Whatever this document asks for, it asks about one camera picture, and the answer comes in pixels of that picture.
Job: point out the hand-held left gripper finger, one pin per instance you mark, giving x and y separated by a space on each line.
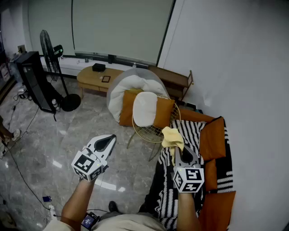
99 138
111 149

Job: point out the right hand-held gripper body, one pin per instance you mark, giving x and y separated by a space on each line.
189 179

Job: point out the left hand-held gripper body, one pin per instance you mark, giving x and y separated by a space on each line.
89 165

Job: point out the yellow wiping cloth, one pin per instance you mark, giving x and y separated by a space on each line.
172 136

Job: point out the white round cushion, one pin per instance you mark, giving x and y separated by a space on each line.
144 108

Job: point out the person's left forearm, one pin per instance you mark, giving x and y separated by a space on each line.
74 203

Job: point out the person's right forearm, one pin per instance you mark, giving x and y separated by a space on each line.
187 212

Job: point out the large orange sofa cushion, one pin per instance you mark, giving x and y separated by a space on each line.
213 139

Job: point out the grey round lounge chair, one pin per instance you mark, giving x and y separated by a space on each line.
144 73

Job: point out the black white patterned blanket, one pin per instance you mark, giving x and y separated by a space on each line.
192 133

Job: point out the orange sofa bolster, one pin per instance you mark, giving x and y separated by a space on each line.
194 116

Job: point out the black standing fan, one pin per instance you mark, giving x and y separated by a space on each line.
71 102

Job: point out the teal cloth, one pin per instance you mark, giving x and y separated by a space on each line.
199 111

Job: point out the person's black left shoe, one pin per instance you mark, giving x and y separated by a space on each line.
113 207

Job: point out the plastic water bottle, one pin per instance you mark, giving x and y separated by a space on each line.
55 105

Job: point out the black waist device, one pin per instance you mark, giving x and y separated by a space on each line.
88 222

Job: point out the white power strip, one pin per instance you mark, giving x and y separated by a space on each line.
52 211

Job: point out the yellow pillow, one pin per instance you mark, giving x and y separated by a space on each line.
135 91

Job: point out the light wooden coffee table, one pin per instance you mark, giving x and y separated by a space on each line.
90 77

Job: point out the person's beige shirt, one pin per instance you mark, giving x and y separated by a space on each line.
126 223

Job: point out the black box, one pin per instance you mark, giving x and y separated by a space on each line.
98 67

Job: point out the black stand on ledge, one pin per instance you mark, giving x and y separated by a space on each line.
110 59

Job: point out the dark wooden bench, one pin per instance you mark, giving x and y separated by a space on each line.
169 76

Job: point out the black tower cabinet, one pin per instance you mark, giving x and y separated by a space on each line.
34 79

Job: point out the wide grey roller blind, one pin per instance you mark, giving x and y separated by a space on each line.
122 27

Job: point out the narrow grey roller blind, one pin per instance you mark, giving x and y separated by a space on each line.
52 24

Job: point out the black frame stand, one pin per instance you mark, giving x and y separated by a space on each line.
188 106

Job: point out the black picture frame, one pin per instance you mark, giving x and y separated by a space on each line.
106 76

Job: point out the small black camera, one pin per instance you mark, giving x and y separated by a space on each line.
58 50

